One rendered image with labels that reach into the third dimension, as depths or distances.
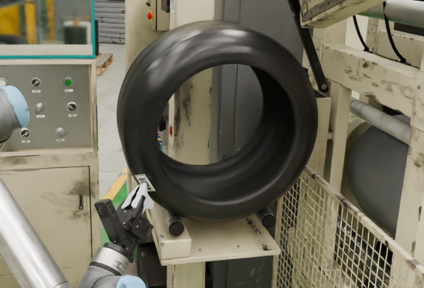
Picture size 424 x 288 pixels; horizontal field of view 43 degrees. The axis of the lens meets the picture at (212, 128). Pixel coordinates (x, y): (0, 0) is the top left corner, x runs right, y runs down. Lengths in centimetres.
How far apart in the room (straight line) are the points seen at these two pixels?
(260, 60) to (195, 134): 51
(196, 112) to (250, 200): 42
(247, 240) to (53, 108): 94
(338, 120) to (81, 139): 101
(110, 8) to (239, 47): 989
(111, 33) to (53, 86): 919
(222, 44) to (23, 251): 70
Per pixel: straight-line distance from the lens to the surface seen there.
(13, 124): 148
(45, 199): 228
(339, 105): 198
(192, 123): 187
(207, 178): 183
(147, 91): 144
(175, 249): 162
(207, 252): 167
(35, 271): 124
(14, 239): 127
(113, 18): 1134
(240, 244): 173
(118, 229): 143
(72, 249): 238
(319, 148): 198
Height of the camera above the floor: 163
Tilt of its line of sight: 17 degrees down
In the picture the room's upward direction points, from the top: 2 degrees clockwise
